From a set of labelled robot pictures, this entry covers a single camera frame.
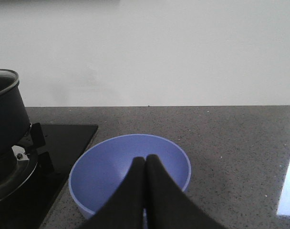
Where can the black glass gas stove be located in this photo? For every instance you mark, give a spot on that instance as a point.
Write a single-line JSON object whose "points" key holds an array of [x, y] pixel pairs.
{"points": [[69, 142]]}

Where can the black metal pot support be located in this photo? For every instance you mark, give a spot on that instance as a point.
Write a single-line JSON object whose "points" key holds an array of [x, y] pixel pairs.
{"points": [[33, 166]]}

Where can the light blue plastic bowl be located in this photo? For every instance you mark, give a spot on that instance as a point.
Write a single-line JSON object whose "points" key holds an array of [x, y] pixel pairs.
{"points": [[99, 171]]}

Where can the black round gas burner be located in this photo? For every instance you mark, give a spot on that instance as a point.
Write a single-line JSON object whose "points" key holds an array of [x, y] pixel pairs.
{"points": [[8, 162]]}

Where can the dark blue cooking pot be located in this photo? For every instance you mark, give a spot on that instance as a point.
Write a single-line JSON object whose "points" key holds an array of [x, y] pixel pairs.
{"points": [[14, 121]]}

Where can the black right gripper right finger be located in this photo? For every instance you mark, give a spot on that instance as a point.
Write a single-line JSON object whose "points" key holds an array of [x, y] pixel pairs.
{"points": [[167, 206]]}

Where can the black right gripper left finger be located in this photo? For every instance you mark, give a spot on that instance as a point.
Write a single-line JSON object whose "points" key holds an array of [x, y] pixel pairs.
{"points": [[124, 209]]}

